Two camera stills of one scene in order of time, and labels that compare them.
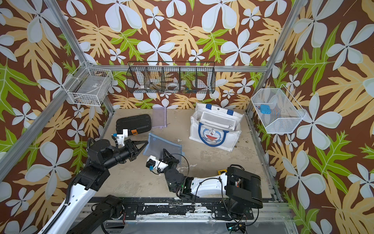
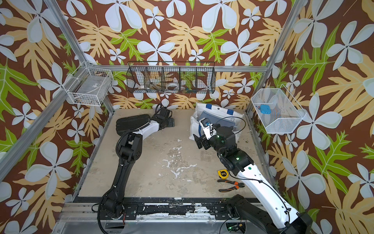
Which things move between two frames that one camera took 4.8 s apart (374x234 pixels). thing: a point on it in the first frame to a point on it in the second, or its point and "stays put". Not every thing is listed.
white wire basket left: [89, 86] stays put
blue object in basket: [265, 108] stays put
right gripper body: [173, 163] to [214, 143]
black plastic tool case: [134, 124] stays put
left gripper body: [132, 153] to [170, 122]
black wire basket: [169, 77] stays put
